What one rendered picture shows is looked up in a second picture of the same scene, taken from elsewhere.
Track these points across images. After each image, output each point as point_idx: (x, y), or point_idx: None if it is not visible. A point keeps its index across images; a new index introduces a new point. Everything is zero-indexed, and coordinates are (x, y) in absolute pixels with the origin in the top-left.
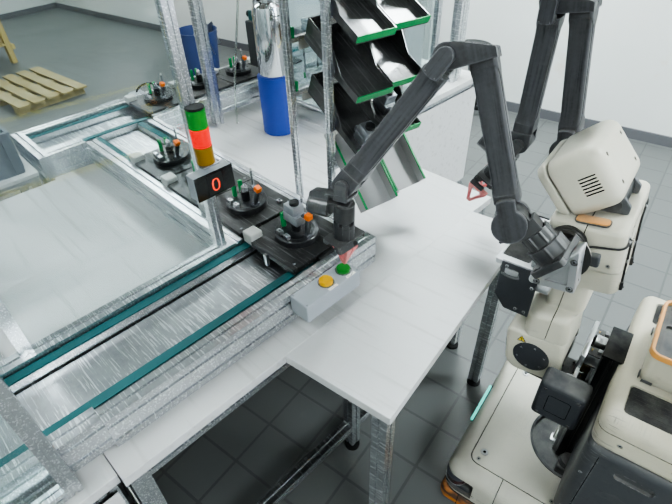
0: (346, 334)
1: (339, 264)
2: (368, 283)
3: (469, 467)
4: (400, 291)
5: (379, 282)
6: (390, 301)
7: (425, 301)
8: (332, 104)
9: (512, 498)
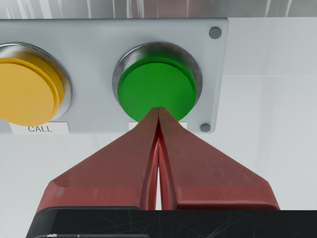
0: (58, 134)
1: (158, 67)
2: (262, 51)
3: None
4: (282, 136)
5: (287, 74)
6: (230, 140)
7: (281, 189)
8: None
9: None
